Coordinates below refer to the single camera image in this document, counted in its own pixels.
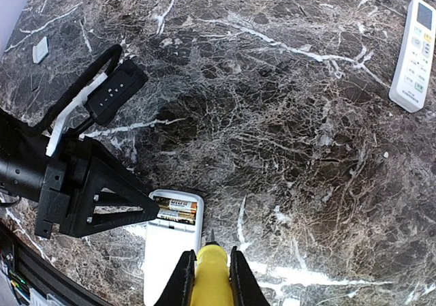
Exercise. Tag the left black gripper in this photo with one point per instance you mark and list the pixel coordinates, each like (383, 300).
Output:
(79, 176)

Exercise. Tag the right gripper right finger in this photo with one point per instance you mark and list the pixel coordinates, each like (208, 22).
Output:
(245, 288)

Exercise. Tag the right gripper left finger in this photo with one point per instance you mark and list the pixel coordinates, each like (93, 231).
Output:
(179, 287)

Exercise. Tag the yellow handled screwdriver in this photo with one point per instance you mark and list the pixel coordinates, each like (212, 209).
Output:
(211, 285)

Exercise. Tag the gold AAA battery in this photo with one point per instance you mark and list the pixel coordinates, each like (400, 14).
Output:
(177, 205)
(177, 216)

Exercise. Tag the large white remote control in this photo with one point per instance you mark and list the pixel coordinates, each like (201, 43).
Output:
(165, 242)

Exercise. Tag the white battery cover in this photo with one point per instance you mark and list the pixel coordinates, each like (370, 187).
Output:
(40, 51)

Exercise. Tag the small white remote control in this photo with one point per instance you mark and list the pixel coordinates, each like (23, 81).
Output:
(413, 68)

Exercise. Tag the black front rail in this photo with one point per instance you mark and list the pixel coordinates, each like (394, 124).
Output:
(102, 269)

